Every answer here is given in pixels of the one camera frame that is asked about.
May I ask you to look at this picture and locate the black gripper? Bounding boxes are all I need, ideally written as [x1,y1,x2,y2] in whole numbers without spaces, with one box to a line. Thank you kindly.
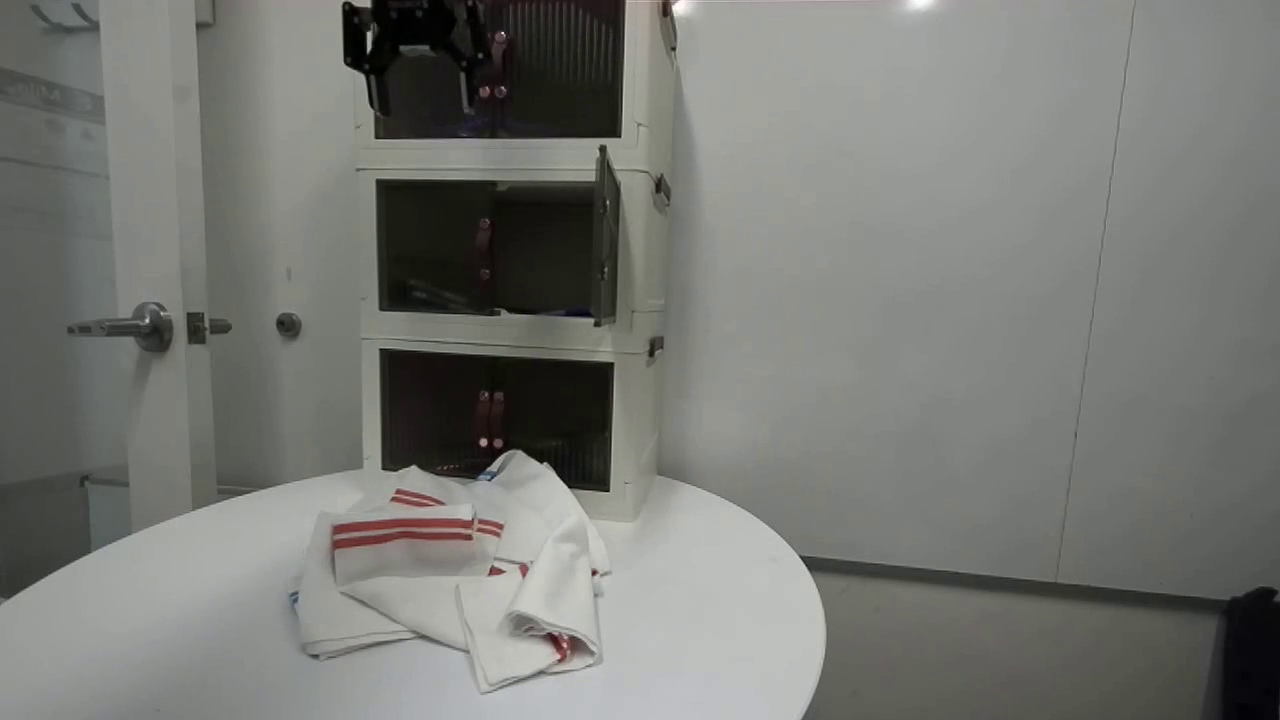
[341,0,493,115]

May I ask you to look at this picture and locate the white plastic cabinet section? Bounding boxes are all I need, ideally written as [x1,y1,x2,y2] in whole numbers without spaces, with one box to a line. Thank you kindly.
[350,165,675,355]
[350,0,679,177]
[356,338,665,522]

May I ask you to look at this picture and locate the white room door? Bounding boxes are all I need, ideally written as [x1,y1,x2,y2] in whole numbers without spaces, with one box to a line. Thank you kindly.
[97,0,220,532]

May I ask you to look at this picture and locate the metal door latch plate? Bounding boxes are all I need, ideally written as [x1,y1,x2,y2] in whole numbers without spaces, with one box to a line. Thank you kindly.
[185,310,237,349]

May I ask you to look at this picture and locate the white towel red stripes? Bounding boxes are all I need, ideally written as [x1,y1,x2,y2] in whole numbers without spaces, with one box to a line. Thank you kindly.
[325,463,612,698]

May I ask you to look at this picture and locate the white towel blue stripes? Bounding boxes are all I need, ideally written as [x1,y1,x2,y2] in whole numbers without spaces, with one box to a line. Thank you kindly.
[285,448,591,664]

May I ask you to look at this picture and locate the black object on floor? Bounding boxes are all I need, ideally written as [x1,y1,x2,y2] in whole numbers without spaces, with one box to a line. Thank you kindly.
[1216,586,1280,720]

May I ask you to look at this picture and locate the metal lever door handle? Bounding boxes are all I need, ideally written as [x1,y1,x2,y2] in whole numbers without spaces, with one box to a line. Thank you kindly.
[64,302,181,355]

